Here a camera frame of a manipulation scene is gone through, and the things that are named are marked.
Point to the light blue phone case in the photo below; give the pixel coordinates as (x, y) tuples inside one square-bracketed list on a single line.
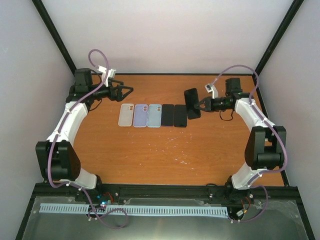
[(154, 115)]

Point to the light blue cable duct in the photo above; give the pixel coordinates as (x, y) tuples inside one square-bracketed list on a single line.
[(137, 210)]

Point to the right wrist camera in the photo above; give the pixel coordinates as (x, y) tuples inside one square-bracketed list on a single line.
[(211, 88)]

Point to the lilac phone case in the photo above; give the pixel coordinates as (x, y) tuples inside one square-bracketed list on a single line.
[(140, 117)]

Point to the black mounting rail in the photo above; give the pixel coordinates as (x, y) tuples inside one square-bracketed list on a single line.
[(211, 194)]

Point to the black enclosure frame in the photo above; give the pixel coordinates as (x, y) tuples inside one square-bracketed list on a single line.
[(29, 227)]

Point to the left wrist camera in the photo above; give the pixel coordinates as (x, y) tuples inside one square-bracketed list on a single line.
[(106, 74)]

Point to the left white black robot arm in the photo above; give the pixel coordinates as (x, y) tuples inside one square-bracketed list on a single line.
[(57, 158)]

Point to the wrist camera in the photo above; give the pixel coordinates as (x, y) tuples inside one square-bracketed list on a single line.
[(106, 74), (211, 88)]

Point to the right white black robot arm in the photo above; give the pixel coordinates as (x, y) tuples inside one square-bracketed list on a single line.
[(265, 151)]

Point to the purple phone black screen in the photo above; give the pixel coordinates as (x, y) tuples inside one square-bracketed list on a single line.
[(167, 115)]

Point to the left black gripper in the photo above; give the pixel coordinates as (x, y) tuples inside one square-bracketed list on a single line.
[(118, 97)]

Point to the white phone case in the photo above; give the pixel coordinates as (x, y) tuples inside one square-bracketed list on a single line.
[(126, 115)]

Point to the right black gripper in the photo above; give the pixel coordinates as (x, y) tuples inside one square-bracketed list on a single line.
[(208, 105)]

